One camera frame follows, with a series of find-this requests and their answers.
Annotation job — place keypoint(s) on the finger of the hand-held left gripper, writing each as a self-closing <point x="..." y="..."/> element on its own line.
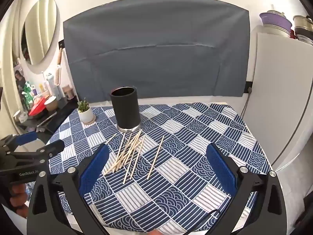
<point x="24" y="138"/>
<point x="52" y="146"/>

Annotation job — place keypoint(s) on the pink jar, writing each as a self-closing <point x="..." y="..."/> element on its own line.
<point x="67" y="92"/>

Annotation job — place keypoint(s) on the small potted green plant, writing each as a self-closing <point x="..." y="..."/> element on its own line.
<point x="86" y="115"/>

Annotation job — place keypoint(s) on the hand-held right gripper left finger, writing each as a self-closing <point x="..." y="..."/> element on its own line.
<point x="94" y="169"/>

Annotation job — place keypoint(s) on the grey backdrop cloth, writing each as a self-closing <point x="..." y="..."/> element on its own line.
<point x="156" y="53"/>

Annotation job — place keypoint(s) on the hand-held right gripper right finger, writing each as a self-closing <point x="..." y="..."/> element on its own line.
<point x="221" y="171"/>

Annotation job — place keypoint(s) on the beige bowl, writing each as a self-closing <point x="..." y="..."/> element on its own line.
<point x="51" y="104"/>

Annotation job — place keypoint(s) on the round wooden coaster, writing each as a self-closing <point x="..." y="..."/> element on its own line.
<point x="93" y="121"/>

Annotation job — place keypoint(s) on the person's left hand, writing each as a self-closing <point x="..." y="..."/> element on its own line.
<point x="19" y="198"/>

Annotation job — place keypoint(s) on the white cabinet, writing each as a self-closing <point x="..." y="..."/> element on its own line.
<point x="281" y="90"/>

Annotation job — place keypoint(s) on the oval wall mirror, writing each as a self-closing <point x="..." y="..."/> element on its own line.
<point x="41" y="27"/>

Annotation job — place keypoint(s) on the pile of wooden skewers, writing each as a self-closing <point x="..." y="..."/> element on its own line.
<point x="129" y="149"/>

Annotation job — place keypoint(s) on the green bottle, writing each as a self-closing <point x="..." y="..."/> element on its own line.
<point x="28" y="95"/>

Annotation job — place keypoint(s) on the black cylindrical utensil holder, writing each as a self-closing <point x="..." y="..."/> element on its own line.
<point x="126" y="110"/>

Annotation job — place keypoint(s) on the blue white patterned tablecloth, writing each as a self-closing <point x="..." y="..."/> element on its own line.
<point x="195" y="137"/>

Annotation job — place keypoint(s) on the stacked metal pots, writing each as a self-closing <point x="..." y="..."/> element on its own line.
<point x="303" y="27"/>

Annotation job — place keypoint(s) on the thin wooden skewer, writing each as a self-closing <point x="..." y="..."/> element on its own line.
<point x="155" y="157"/>

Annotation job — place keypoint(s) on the pale blue bottle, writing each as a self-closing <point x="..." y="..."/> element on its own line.
<point x="51" y="84"/>

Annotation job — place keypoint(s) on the red plastic item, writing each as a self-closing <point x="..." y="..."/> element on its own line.
<point x="36" y="107"/>

